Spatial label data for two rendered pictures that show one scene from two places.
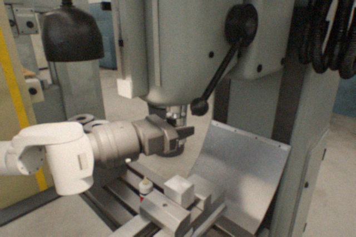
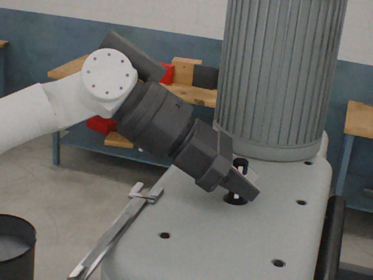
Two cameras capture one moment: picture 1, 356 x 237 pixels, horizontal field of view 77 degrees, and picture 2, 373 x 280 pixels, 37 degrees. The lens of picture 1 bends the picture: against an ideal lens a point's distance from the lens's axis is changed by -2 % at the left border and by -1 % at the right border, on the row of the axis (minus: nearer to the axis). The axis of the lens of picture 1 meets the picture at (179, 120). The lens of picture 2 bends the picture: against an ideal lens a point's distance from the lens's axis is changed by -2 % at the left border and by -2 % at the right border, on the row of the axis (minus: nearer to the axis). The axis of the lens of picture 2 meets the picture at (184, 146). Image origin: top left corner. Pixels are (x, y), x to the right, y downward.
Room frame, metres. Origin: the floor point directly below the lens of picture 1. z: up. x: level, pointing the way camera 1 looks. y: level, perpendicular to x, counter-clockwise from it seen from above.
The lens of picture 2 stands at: (-0.12, 0.41, 2.27)
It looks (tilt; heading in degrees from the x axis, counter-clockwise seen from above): 23 degrees down; 332
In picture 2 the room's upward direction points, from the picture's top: 6 degrees clockwise
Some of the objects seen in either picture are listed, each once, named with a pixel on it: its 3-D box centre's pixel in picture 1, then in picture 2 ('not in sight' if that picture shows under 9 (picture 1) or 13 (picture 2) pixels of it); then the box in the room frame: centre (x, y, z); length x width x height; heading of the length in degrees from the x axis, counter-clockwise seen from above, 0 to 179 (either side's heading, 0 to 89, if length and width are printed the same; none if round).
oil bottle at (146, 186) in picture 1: (146, 191); not in sight; (0.54, 0.10, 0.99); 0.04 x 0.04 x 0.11
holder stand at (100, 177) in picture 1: (93, 146); not in sight; (0.73, 0.32, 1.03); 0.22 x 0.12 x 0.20; 53
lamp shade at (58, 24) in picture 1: (72, 33); not in sight; (0.31, 0.14, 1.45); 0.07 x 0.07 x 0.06
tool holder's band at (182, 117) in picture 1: (176, 116); not in sight; (0.48, 0.01, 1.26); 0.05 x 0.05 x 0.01
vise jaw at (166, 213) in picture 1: (164, 212); not in sight; (0.43, 0.04, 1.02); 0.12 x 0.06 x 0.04; 49
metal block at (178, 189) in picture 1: (179, 192); not in sight; (0.47, 0.00, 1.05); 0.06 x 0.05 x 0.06; 49
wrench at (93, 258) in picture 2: not in sight; (118, 227); (0.45, 0.20, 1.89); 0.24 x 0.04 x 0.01; 138
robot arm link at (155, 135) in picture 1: (139, 138); not in sight; (0.43, 0.08, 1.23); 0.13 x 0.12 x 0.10; 33
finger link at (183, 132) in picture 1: (183, 133); not in sight; (0.45, -0.01, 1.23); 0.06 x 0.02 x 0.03; 123
